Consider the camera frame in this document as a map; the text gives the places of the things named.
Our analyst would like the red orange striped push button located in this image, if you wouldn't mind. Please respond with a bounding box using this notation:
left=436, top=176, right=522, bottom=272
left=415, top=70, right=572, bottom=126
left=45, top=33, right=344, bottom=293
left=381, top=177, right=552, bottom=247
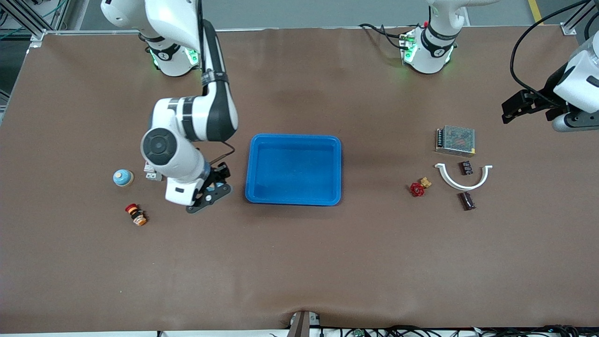
left=125, top=203, right=147, bottom=227

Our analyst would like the black cable bundle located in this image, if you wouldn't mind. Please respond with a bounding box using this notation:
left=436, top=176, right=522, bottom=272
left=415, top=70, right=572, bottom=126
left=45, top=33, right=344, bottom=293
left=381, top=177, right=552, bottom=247
left=323, top=324, right=599, bottom=337

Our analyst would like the brass valve red handwheel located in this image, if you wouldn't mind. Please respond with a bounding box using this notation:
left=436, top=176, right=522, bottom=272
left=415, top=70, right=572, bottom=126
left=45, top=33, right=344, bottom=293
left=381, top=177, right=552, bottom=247
left=410, top=177, right=432, bottom=198

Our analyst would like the aluminium frame profile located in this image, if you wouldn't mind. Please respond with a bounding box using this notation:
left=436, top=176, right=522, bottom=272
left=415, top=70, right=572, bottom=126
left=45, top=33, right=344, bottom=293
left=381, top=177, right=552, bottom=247
left=0, top=0, right=64, bottom=40
left=562, top=0, right=599, bottom=36

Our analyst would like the metal clamp bracket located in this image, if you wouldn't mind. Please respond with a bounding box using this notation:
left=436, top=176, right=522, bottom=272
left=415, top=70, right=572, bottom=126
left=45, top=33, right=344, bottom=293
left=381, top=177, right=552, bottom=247
left=289, top=310, right=321, bottom=337

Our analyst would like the metal mesh power supply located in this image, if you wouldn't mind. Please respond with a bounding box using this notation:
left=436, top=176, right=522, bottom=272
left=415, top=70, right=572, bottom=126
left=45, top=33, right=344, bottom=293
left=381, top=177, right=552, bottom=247
left=435, top=125, right=476, bottom=158

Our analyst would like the white curved plastic clip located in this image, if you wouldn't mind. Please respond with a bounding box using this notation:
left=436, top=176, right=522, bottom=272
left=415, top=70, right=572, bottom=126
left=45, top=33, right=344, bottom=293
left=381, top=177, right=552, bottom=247
left=434, top=163, right=493, bottom=191

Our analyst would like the black camera cable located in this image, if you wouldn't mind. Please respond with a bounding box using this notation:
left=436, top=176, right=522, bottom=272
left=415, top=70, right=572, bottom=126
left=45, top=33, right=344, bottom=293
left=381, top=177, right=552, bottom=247
left=199, top=0, right=235, bottom=165
left=510, top=0, right=599, bottom=106

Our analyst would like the blue plastic tray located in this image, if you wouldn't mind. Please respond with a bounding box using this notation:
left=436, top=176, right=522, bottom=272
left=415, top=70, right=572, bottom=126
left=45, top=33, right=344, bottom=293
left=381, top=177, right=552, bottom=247
left=245, top=134, right=342, bottom=206

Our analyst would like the black base cable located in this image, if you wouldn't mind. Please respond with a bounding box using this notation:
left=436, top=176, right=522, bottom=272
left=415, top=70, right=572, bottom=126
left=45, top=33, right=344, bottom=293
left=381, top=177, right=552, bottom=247
left=359, top=22, right=405, bottom=50

